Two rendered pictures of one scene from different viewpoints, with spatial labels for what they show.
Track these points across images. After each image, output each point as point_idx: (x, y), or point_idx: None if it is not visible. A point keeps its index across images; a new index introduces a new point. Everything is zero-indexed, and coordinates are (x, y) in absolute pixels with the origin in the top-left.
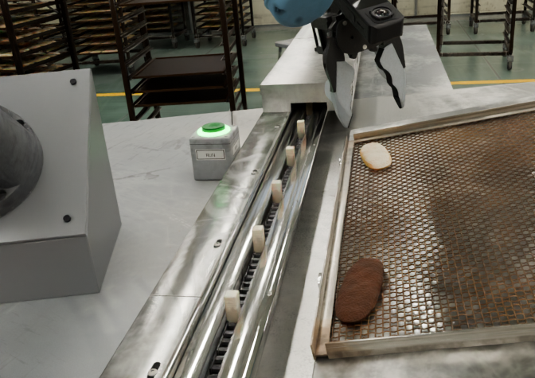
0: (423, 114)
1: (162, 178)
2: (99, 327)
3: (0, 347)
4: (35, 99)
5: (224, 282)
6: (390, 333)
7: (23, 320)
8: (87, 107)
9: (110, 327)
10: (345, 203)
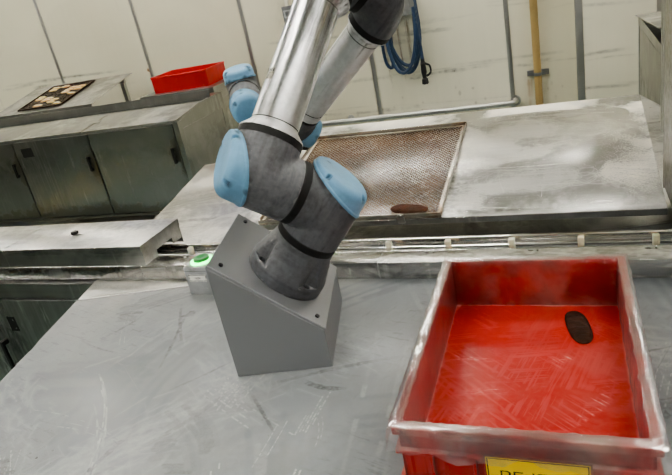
0: (186, 229)
1: (198, 308)
2: (374, 293)
3: (380, 317)
4: (248, 236)
5: None
6: (436, 203)
7: (358, 317)
8: (264, 228)
9: (375, 290)
10: None
